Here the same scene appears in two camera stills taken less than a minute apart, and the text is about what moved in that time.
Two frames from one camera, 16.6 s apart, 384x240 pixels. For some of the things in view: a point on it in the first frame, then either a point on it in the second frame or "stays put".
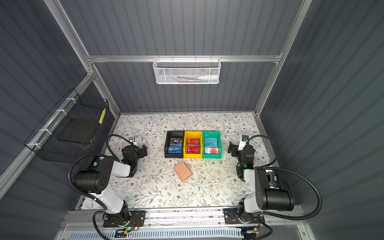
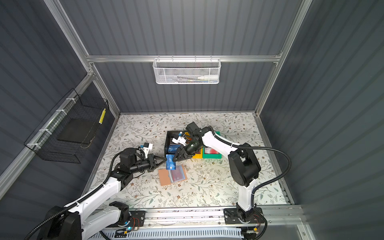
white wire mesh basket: x=187 y=71 stays put
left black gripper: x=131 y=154 -> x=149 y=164
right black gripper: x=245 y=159 -> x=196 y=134
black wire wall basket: x=69 y=130 stays put
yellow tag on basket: x=100 y=121 stays put
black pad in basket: x=76 y=130 stays put
